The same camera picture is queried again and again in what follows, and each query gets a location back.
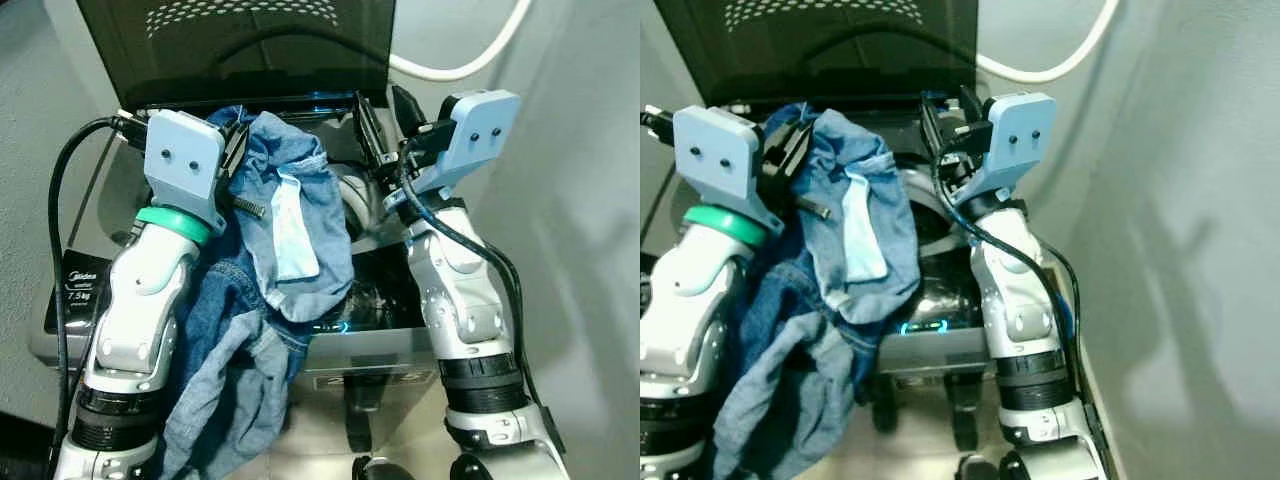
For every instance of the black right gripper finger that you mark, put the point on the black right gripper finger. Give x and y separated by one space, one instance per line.
368 135
405 104
971 105
932 125

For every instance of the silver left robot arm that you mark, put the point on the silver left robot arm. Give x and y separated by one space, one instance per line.
140 300
690 320

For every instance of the blue denim jeans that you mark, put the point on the blue denim jeans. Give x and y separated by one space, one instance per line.
290 240
850 250

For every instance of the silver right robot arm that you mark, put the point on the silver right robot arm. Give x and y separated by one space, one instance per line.
460 300
1020 310

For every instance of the black Midea washer label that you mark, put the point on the black Midea washer label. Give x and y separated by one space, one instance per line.
75 290

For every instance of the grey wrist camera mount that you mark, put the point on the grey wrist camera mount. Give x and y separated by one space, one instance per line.
185 160
478 135
1020 135
715 160

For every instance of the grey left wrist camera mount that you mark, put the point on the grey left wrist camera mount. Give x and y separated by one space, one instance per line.
185 160
715 160

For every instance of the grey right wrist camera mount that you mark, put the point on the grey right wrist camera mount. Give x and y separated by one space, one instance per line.
1020 135
478 135

